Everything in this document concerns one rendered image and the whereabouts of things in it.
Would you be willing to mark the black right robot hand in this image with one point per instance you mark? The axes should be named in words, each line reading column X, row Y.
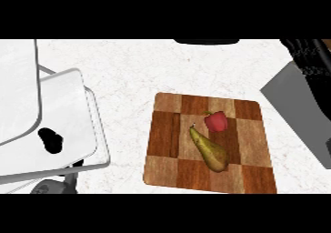
column 313, row 65

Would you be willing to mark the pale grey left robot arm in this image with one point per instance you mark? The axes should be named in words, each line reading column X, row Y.
column 47, row 115

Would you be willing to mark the red bell pepper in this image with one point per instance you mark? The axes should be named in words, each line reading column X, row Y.
column 216, row 122

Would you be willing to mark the checkered wooden cutting board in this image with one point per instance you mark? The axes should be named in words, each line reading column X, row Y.
column 248, row 142

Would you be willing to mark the black rounded object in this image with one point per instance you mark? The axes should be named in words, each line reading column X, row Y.
column 207, row 41

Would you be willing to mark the green-brown pear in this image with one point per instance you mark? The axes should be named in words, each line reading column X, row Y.
column 211, row 152

